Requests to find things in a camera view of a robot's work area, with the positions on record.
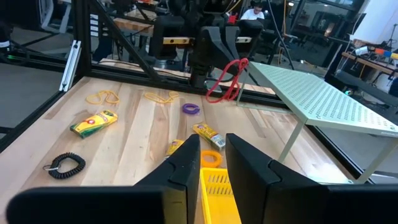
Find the green perforated metal shelf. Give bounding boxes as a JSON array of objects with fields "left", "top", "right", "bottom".
[{"left": 236, "top": 61, "right": 398, "bottom": 184}]

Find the wooden table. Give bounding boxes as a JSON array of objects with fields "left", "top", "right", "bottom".
[{"left": 113, "top": 8, "right": 156, "bottom": 35}]

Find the black aluminium rig frame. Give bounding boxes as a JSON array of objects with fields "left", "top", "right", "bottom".
[{"left": 0, "top": 0, "right": 374, "bottom": 184}]

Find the grey metal base plate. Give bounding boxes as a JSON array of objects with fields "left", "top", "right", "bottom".
[{"left": 205, "top": 80, "right": 223, "bottom": 93}]

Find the clear-ended yellow crayon pack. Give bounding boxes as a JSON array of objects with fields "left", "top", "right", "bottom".
[
  {"left": 192, "top": 123, "right": 226, "bottom": 152},
  {"left": 164, "top": 139, "right": 186, "bottom": 158}
]

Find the orange coil wristband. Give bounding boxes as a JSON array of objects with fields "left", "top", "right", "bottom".
[{"left": 200, "top": 150, "right": 224, "bottom": 169}]

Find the person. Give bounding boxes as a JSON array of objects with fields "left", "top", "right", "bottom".
[{"left": 240, "top": 1, "right": 266, "bottom": 21}]

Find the wooden workbench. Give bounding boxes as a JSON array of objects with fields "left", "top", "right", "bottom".
[{"left": 341, "top": 46, "right": 398, "bottom": 77}]

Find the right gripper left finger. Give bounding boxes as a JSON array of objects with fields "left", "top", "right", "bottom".
[{"left": 135, "top": 133, "right": 202, "bottom": 224}]

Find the yellow crayon box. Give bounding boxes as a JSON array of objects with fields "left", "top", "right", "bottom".
[{"left": 70, "top": 109, "right": 119, "bottom": 139}]

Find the black coil wristband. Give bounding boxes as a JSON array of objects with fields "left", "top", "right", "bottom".
[{"left": 42, "top": 151, "right": 86, "bottom": 180}]

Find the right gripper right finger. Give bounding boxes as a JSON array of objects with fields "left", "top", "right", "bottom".
[{"left": 225, "top": 133, "right": 328, "bottom": 224}]

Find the yellow plastic basket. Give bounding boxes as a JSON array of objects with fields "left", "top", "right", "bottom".
[{"left": 200, "top": 167, "right": 242, "bottom": 224}]

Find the silver aluminium bracket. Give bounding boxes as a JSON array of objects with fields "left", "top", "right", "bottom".
[{"left": 58, "top": 39, "right": 82, "bottom": 93}]

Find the purple coil wristband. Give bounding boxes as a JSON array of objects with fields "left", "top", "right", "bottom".
[{"left": 182, "top": 103, "right": 201, "bottom": 115}]

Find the red rubber band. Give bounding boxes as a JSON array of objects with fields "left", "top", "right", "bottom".
[{"left": 205, "top": 57, "right": 249, "bottom": 104}]

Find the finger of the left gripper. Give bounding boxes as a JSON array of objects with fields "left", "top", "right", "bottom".
[
  {"left": 198, "top": 26, "right": 240, "bottom": 77},
  {"left": 224, "top": 26, "right": 243, "bottom": 62}
]

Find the yellow rubber band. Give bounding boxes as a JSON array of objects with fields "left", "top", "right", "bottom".
[
  {"left": 144, "top": 90, "right": 180, "bottom": 105},
  {"left": 85, "top": 90, "right": 121, "bottom": 105}
]

